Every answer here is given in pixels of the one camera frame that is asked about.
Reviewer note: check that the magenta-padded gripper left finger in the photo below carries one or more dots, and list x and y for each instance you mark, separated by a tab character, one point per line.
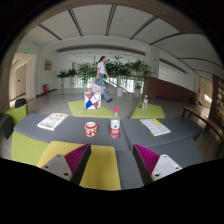
58	166

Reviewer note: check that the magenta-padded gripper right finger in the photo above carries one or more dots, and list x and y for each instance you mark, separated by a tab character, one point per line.
165	166

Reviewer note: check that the clear red-capped water bottle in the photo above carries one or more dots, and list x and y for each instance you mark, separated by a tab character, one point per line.
115	125

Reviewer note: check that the small clear water bottle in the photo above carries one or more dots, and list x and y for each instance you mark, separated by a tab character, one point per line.
145	103

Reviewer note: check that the white and yellow printed leaflet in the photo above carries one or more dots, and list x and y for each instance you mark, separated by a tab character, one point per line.
155	126

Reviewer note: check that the white printed booklet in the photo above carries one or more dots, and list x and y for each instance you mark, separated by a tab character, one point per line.
51	121

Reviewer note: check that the red and white mug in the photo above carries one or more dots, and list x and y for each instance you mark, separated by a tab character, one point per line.
91	129

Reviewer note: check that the lime green low table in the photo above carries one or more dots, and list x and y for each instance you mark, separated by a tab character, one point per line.
78	111
153	111

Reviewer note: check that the wooden bench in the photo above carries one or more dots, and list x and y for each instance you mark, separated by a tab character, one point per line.
203	116

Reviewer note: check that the lime green chair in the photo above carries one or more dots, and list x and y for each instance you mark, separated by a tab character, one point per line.
16	115

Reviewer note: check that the white cube with coloured triangles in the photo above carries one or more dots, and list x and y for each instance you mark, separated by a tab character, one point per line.
92	101

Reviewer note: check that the black backpack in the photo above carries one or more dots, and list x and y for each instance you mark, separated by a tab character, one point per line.
20	102

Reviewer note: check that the red fire extinguisher box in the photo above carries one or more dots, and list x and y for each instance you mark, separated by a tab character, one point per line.
45	89

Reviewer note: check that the wooden shelf unit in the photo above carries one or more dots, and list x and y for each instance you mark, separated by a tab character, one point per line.
218	100

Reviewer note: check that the row of potted plants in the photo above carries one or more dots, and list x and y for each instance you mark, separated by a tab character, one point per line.
133	70

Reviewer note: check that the person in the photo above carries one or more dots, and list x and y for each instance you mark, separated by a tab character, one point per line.
101	71

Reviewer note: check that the framed picture on wall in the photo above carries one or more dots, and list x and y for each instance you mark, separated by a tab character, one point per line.
48	64

